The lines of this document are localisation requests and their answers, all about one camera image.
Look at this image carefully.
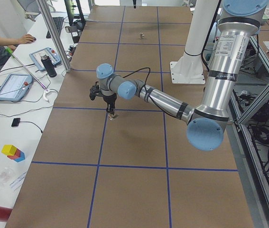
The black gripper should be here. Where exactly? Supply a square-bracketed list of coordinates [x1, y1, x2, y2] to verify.
[103, 93, 117, 114]

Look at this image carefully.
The white brass PPR valve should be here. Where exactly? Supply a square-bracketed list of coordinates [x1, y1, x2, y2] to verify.
[108, 114, 119, 120]

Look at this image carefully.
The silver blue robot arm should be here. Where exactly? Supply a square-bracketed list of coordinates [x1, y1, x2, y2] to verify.
[90, 0, 267, 151]

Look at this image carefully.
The person's hand on mouse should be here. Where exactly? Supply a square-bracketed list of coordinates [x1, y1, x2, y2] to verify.
[18, 34, 36, 44]

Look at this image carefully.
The white curved hook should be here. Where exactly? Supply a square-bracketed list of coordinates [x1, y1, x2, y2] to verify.
[43, 89, 58, 103]

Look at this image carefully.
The black water bottle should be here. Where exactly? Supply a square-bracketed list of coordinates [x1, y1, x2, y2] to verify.
[41, 55, 57, 77]

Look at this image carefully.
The far blue teach pendant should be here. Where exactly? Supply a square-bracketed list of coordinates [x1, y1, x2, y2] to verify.
[29, 47, 61, 72]

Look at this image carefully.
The blue teach pendant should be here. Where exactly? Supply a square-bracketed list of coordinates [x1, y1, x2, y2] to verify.
[0, 74, 33, 102]
[29, 47, 61, 72]

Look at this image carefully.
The small black box device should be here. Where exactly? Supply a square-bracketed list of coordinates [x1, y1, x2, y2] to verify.
[11, 118, 20, 127]

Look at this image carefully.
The near blue teach pendant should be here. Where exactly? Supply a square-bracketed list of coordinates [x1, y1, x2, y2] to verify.
[0, 74, 33, 102]

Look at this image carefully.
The blue toy block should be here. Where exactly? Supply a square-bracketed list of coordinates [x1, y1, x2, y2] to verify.
[13, 150, 25, 162]

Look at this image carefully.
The black keyboard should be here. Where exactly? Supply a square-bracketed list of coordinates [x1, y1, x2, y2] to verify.
[52, 17, 64, 37]

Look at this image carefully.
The red toy block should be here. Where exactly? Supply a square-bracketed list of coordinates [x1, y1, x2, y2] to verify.
[7, 149, 21, 160]

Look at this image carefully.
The yellow toy block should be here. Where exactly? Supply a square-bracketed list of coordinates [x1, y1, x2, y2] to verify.
[1, 144, 17, 156]

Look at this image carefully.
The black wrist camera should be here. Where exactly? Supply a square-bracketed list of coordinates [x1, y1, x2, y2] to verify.
[89, 81, 101, 101]

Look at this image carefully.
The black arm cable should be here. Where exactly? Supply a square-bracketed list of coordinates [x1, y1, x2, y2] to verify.
[122, 67, 152, 103]

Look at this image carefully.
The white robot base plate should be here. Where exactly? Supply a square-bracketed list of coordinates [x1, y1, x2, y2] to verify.
[170, 61, 205, 84]

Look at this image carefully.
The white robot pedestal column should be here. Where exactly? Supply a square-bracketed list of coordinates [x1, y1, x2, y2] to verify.
[169, 0, 222, 85]

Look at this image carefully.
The metal rod with green handle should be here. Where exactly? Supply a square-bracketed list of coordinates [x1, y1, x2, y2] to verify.
[6, 47, 49, 93]

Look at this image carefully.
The aluminium frame post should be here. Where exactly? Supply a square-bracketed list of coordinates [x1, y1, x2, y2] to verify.
[36, 0, 71, 73]

